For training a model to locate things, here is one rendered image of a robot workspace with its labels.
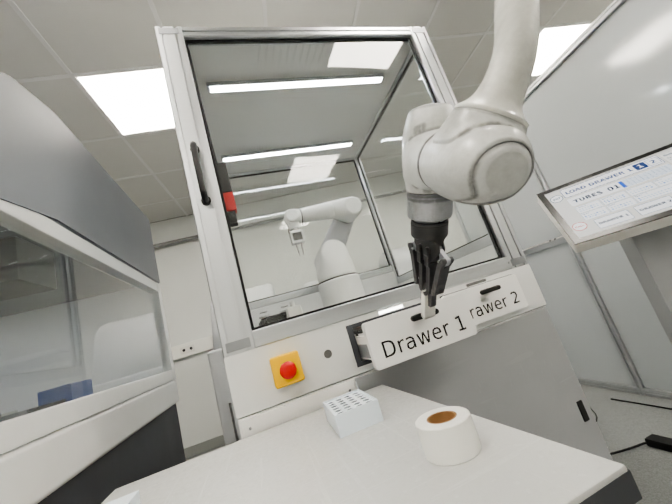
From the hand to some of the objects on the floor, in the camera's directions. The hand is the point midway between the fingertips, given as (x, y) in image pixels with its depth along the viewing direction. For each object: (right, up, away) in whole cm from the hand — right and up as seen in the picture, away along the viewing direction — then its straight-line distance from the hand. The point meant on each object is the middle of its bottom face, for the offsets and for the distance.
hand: (428, 303), depth 71 cm
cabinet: (+15, -105, +46) cm, 115 cm away
